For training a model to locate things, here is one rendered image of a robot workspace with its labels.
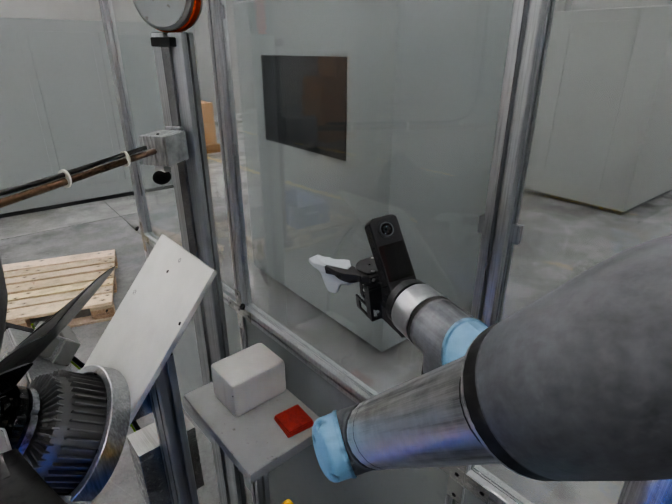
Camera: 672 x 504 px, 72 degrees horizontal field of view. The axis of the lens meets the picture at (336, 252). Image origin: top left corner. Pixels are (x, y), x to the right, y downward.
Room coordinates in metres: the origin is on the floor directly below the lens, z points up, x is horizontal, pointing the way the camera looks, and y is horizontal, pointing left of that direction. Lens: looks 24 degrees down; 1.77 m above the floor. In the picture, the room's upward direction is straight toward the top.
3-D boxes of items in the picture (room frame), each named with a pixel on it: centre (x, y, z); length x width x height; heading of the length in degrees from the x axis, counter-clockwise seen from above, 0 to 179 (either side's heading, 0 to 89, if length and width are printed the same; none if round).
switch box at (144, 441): (0.92, 0.46, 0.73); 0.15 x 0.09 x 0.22; 131
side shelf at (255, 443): (0.98, 0.23, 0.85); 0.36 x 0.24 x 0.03; 41
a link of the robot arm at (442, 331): (0.47, -0.15, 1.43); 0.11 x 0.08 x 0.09; 25
